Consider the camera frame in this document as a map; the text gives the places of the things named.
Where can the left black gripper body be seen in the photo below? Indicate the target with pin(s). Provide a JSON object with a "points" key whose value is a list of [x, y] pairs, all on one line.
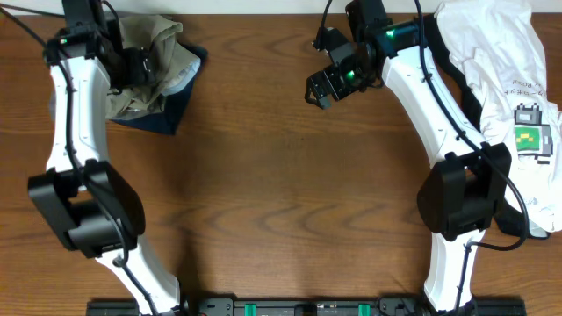
{"points": [[132, 72]]}

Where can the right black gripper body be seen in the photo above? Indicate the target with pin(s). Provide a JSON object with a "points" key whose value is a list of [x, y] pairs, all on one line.
{"points": [[342, 80]]}

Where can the khaki green shorts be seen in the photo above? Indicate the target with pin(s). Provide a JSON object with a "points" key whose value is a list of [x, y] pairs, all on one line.
{"points": [[175, 66]]}

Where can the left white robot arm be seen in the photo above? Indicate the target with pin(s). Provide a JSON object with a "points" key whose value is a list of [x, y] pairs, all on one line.
{"points": [[87, 203]]}

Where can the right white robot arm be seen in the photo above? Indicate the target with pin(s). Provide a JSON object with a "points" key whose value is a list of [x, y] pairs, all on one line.
{"points": [[467, 176]]}

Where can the folded navy garment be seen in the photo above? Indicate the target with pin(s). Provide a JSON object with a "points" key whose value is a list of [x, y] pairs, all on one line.
{"points": [[173, 100]]}

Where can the folded grey garment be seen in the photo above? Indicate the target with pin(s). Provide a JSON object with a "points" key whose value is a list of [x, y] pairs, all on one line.
{"points": [[52, 106]]}

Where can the white printed t-shirt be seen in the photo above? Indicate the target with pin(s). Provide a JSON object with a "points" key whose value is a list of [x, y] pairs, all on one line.
{"points": [[493, 44]]}

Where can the black garment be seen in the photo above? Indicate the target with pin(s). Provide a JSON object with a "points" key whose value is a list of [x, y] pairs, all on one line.
{"points": [[509, 220]]}

